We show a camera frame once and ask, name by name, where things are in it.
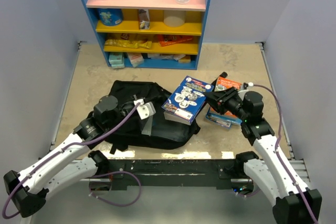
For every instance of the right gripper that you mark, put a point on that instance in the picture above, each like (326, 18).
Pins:
(219, 99)

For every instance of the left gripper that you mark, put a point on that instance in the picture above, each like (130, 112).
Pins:
(133, 103)

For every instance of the black backpack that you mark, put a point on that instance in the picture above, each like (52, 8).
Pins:
(166, 135)

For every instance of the blue orange book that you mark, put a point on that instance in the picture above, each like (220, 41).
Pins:
(220, 85)

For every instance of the grey-green notebook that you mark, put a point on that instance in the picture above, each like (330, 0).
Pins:
(147, 127)

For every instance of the dark blue cartoon book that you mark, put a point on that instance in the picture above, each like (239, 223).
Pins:
(184, 104)

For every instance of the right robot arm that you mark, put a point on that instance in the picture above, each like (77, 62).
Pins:
(291, 198)

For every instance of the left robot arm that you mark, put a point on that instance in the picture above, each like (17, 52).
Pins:
(74, 159)

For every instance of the teal tissue pack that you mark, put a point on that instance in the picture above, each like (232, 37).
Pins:
(116, 60)

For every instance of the pink tissue pack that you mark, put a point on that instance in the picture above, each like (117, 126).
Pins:
(135, 58)

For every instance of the yellow soap pack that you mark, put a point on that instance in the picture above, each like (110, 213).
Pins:
(185, 59)

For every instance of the yellow chips bag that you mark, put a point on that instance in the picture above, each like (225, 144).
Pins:
(127, 40)

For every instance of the blue children's book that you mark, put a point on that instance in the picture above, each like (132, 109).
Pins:
(220, 122)

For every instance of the white wrapped packs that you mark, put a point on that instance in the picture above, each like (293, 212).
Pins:
(176, 57)

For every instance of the orange snack box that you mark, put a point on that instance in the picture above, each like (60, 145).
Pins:
(168, 40)

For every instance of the blue shelf unit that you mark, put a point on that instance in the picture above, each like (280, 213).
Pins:
(149, 33)

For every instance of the blue round can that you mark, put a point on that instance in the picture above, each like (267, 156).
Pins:
(110, 16)

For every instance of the white round container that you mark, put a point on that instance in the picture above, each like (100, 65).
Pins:
(174, 18)

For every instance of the small carton box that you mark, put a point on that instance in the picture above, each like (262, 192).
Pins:
(144, 19)

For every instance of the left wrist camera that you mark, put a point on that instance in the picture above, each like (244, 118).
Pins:
(144, 109)

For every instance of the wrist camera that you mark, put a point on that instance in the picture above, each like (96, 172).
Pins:
(144, 109)
(244, 89)

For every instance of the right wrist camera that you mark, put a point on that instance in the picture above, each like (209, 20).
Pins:
(244, 89)

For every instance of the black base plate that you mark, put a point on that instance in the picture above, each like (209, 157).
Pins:
(219, 173)

